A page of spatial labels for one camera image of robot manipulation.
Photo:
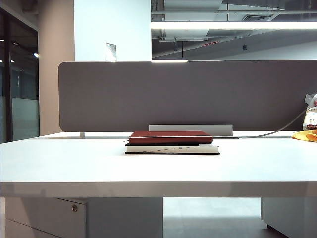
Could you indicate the red leather book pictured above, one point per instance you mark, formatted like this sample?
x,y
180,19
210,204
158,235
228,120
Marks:
x,y
171,137

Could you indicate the black book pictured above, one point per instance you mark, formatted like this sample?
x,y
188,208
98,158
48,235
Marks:
x,y
173,149

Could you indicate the grey desk partition panel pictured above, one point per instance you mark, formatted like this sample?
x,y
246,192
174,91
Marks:
x,y
198,94

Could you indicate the short linear ceiling lamp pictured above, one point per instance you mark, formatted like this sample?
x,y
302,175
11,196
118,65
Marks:
x,y
168,60

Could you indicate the red hanging sign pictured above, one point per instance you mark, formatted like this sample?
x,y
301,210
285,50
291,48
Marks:
x,y
210,44

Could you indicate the small black hanging device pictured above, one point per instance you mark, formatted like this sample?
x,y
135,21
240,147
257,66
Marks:
x,y
245,47

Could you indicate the long linear ceiling lamp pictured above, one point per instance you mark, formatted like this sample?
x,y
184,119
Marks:
x,y
223,25

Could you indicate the round cabinet lock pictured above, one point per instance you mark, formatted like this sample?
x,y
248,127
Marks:
x,y
74,208

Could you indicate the dark framed glass door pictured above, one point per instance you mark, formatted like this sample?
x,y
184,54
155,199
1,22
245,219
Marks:
x,y
22,74

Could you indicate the white drawer cabinet with lock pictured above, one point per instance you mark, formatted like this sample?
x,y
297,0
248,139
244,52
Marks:
x,y
49,218

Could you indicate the yellow cloth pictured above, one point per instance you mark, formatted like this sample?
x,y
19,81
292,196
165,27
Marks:
x,y
307,136

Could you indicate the white printed plastic bag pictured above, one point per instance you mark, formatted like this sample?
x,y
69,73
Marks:
x,y
312,119

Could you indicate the white plain cabinet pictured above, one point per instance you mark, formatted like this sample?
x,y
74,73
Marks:
x,y
292,213

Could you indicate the white partition bracket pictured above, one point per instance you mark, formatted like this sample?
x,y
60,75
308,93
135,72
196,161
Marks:
x,y
82,135

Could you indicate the silver wall plate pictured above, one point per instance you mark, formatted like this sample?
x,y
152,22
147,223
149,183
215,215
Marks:
x,y
111,52

